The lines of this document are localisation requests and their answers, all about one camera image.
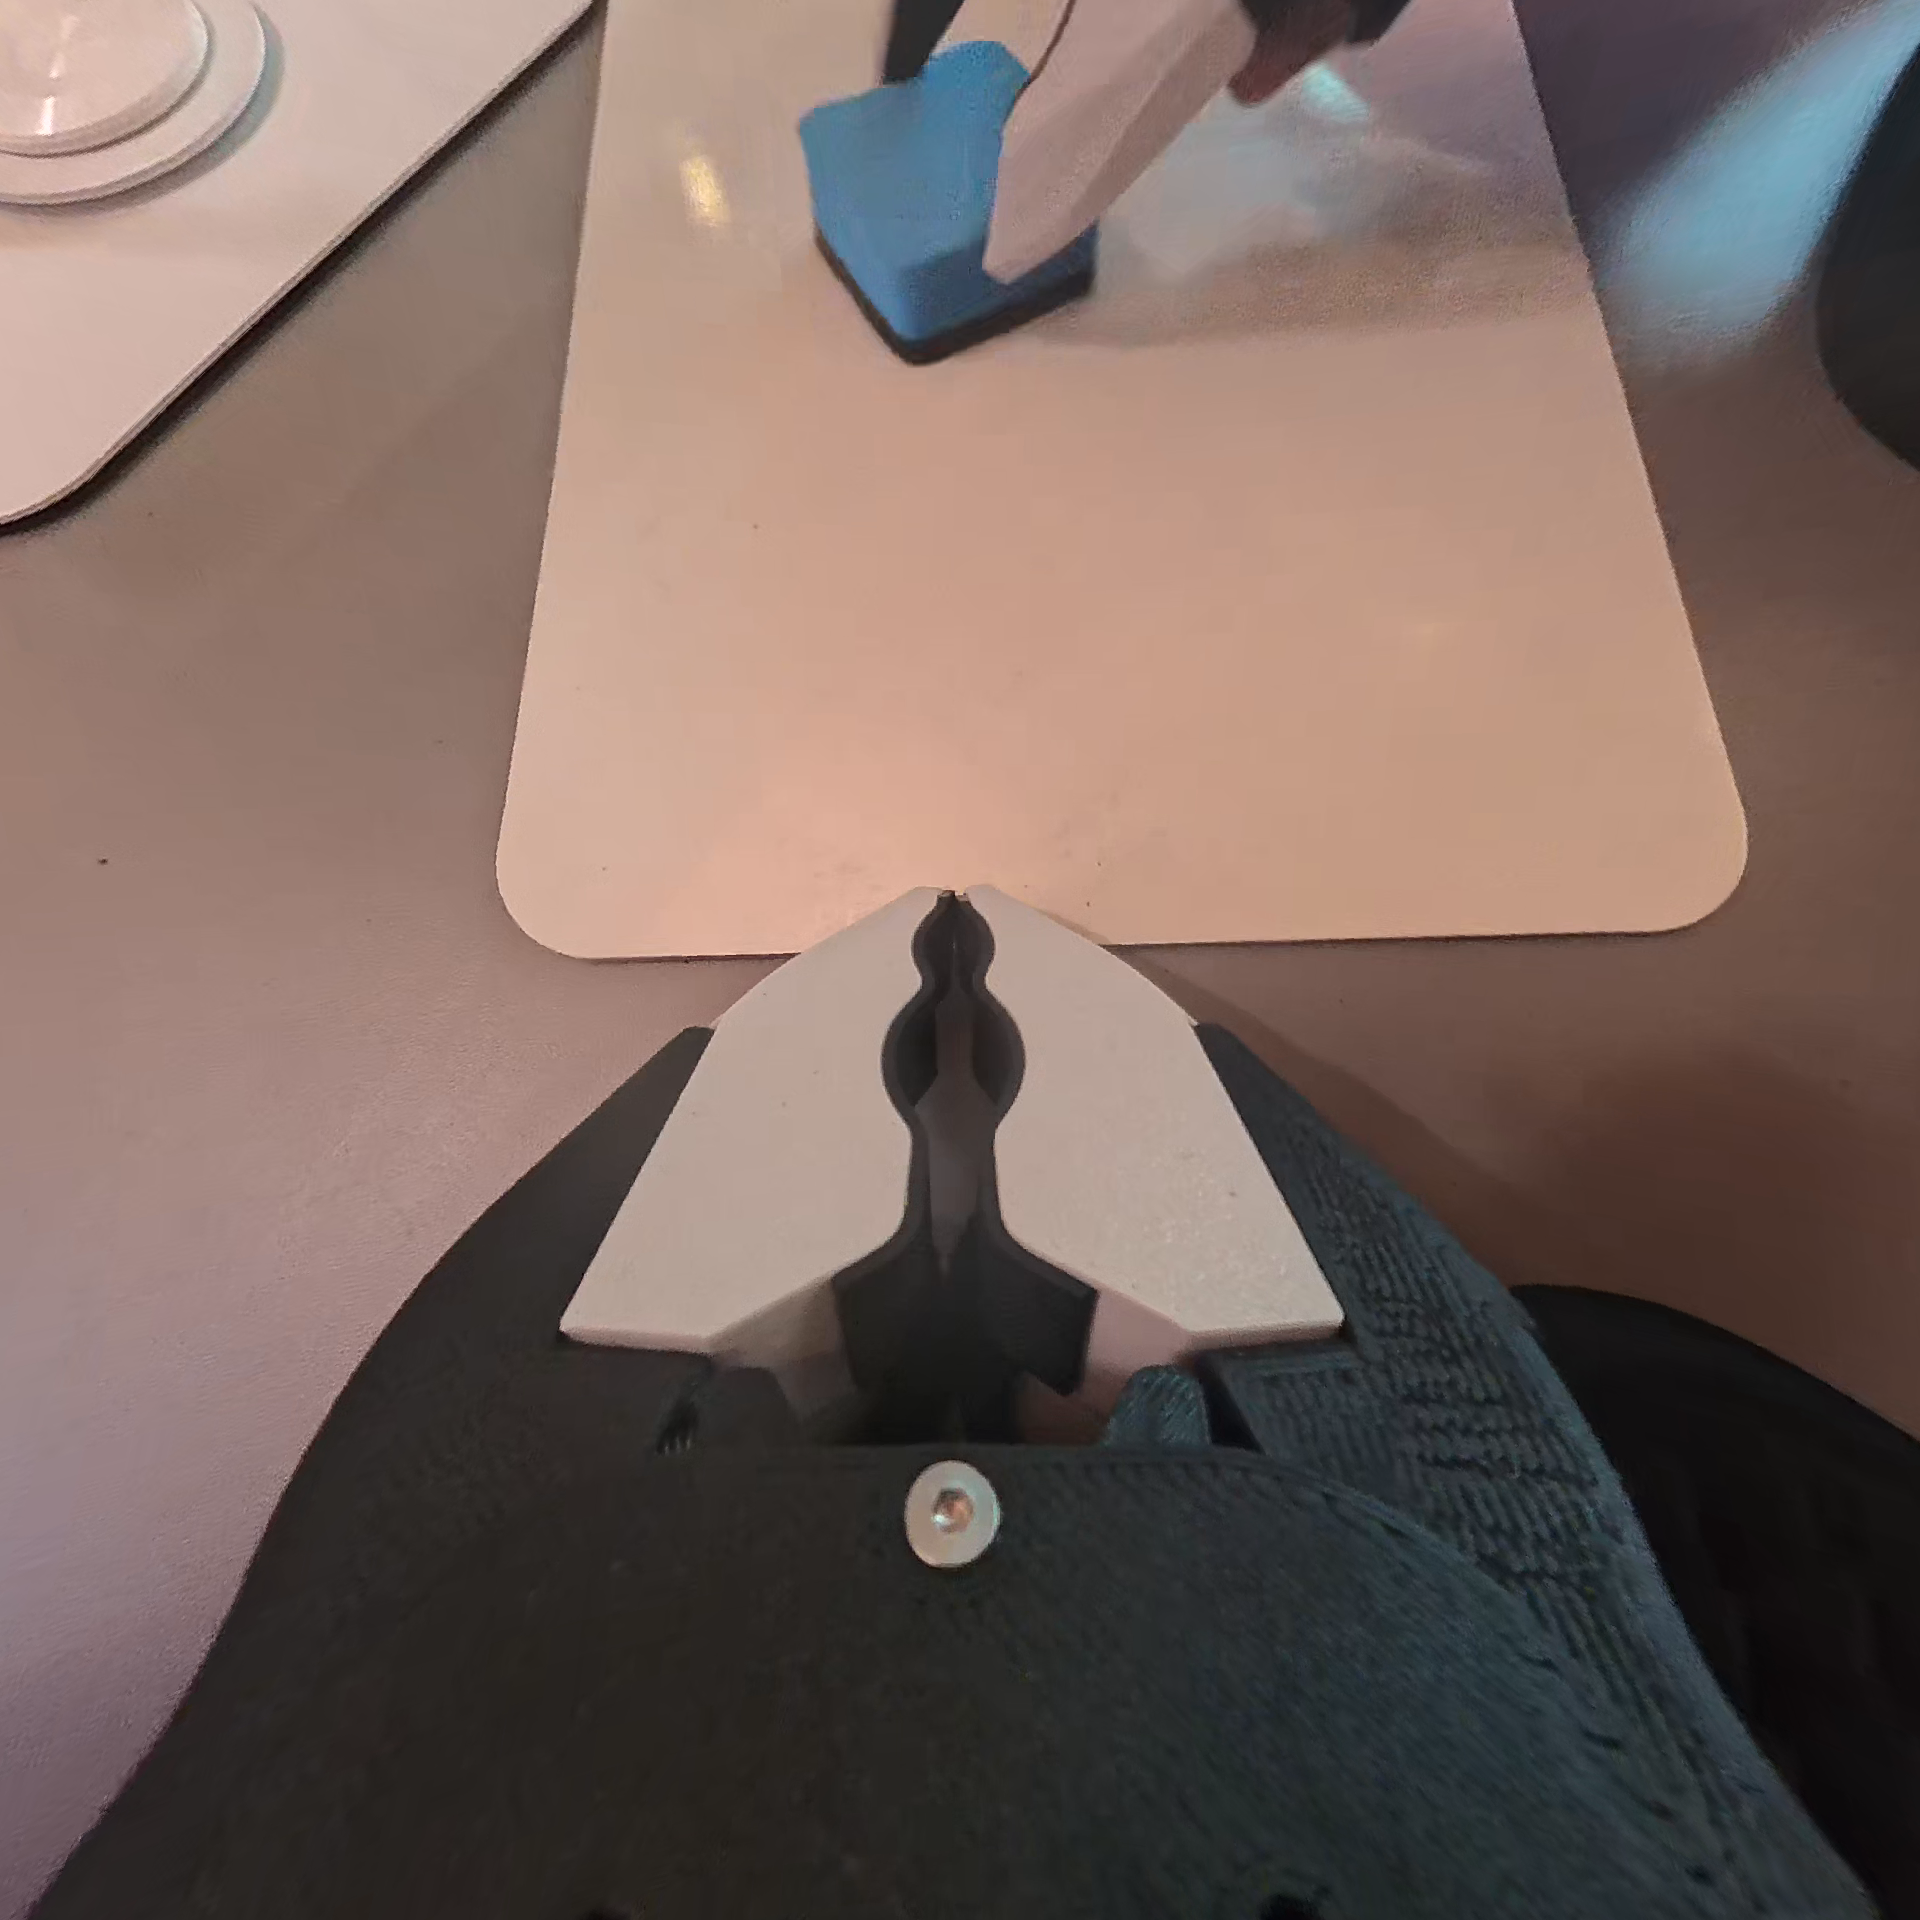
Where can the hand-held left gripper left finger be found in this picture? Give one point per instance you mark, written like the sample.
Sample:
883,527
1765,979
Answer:
749,1202

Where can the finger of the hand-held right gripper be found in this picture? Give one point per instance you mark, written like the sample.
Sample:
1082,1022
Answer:
960,26
1110,105

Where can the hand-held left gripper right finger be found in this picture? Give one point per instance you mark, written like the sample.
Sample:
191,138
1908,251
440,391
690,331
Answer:
1170,1202

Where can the blue whiteboard eraser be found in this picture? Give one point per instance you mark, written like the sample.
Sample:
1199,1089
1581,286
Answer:
900,197

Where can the white whiteboard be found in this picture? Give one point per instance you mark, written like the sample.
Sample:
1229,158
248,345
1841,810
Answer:
1201,599

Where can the white table sign stand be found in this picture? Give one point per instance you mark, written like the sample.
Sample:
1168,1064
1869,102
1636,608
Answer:
301,240

